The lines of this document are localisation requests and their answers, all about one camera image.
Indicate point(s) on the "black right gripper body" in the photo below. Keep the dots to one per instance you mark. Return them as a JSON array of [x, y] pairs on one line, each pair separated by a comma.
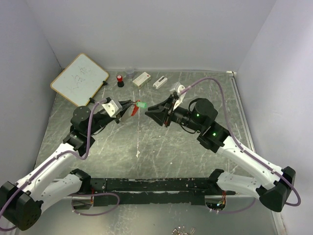
[[171, 115]]

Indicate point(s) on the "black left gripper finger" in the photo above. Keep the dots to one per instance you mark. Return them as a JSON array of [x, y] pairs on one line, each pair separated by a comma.
[[128, 113], [126, 104]]

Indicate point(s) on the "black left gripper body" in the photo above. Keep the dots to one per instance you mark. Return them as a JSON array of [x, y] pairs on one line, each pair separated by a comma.
[[100, 120]]

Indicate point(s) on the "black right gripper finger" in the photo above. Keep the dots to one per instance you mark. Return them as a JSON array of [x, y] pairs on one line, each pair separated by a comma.
[[157, 117], [161, 107]]

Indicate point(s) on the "metal key organizer red handle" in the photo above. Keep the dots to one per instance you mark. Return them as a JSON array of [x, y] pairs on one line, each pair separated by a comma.
[[133, 104]]

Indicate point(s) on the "green plastic key tag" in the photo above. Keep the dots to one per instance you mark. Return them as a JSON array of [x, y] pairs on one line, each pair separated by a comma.
[[142, 105]]

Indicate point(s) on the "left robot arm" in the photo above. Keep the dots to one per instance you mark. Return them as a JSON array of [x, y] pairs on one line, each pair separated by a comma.
[[23, 202]]

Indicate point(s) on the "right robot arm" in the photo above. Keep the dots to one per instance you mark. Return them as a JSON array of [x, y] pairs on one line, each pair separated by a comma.
[[268, 183]]

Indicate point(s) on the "red black stamp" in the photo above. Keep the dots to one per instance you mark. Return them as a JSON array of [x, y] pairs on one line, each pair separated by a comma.
[[120, 81]]

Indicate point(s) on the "white stapler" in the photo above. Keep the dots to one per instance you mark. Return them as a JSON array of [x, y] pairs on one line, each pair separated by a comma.
[[160, 82]]

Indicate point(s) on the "clear plastic cup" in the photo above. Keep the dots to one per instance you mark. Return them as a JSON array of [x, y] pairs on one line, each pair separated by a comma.
[[129, 72]]

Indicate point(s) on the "white staples box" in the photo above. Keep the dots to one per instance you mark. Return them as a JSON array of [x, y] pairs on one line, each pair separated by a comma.
[[141, 80]]

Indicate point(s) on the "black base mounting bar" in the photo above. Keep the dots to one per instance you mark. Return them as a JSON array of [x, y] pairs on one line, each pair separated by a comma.
[[154, 191]]

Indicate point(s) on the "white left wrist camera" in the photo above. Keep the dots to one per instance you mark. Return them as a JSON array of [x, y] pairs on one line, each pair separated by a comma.
[[113, 108]]

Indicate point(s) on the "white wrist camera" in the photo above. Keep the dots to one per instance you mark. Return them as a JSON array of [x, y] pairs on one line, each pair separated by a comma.
[[178, 88], [113, 108]]

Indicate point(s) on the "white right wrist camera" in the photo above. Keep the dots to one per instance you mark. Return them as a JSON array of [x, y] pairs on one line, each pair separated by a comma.
[[178, 88]]

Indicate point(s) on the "small whiteboard wooden frame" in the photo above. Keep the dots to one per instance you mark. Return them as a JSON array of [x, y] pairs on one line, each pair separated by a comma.
[[80, 80]]

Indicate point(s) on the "aluminium frame rail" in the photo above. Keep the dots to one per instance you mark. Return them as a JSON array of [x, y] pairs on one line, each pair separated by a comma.
[[277, 217]]

